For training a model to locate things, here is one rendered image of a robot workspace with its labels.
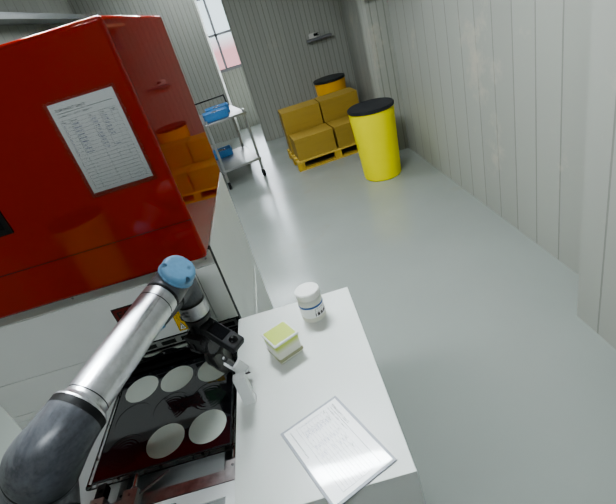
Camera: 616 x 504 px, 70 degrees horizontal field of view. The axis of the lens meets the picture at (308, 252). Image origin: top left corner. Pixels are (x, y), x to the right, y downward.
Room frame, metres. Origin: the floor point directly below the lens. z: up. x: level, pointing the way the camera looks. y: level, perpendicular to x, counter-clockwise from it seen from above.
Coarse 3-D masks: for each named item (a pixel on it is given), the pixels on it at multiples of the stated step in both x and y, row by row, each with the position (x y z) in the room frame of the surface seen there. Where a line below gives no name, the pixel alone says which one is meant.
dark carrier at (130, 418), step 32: (128, 384) 1.05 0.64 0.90; (160, 384) 1.01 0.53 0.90; (192, 384) 0.97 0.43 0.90; (224, 384) 0.93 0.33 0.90; (128, 416) 0.92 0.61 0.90; (160, 416) 0.89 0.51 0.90; (192, 416) 0.85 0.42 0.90; (128, 448) 0.81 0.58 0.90; (192, 448) 0.75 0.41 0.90; (96, 480) 0.74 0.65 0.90
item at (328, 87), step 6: (324, 78) 6.49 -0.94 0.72; (330, 78) 6.34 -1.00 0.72; (336, 78) 6.24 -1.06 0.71; (342, 78) 6.30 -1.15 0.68; (318, 84) 6.31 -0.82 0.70; (324, 84) 6.26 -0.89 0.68; (330, 84) 6.23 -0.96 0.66; (336, 84) 6.24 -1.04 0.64; (342, 84) 6.28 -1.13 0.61; (318, 90) 6.35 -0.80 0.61; (324, 90) 6.27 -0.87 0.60; (330, 90) 6.24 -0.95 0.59; (336, 90) 6.24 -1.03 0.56; (318, 96) 6.40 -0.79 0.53
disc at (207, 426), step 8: (200, 416) 0.84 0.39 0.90; (208, 416) 0.83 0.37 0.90; (216, 416) 0.82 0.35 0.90; (224, 416) 0.82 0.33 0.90; (192, 424) 0.82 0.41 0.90; (200, 424) 0.81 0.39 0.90; (208, 424) 0.81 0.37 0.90; (216, 424) 0.80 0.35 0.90; (224, 424) 0.79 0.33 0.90; (192, 432) 0.80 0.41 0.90; (200, 432) 0.79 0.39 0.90; (208, 432) 0.78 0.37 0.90; (216, 432) 0.77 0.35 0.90; (192, 440) 0.77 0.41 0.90; (200, 440) 0.76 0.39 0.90; (208, 440) 0.76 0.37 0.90
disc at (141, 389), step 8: (152, 376) 1.06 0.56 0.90; (136, 384) 1.04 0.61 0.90; (144, 384) 1.03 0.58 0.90; (152, 384) 1.02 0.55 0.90; (128, 392) 1.02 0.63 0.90; (136, 392) 1.01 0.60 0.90; (144, 392) 1.00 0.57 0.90; (152, 392) 0.99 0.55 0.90; (128, 400) 0.98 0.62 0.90; (136, 400) 0.97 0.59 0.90
